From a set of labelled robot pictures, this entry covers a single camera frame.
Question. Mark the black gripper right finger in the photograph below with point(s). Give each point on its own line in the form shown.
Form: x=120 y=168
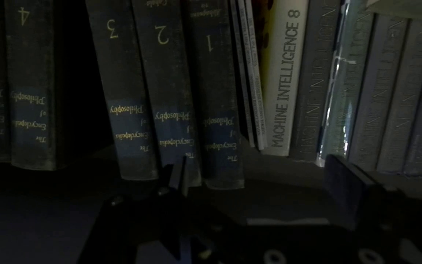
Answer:
x=386 y=212

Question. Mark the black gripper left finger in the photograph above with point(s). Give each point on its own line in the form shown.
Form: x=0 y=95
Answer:
x=124 y=225

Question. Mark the teal Machine book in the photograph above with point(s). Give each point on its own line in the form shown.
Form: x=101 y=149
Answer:
x=347 y=67

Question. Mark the white Machine Intelligence 8 book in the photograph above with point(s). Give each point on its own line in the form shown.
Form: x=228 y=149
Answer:
x=280 y=70

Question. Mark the dark encyclopedia volume 3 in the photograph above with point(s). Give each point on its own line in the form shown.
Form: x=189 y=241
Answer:
x=123 y=86

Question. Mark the dark encyclopedia volume 2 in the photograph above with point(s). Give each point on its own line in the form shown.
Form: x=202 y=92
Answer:
x=164 y=58

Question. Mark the dark encyclopedia volume 1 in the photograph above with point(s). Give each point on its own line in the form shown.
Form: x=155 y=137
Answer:
x=214 y=79

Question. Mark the dark encyclopedia volume 4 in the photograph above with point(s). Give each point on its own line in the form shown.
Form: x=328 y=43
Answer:
x=30 y=83

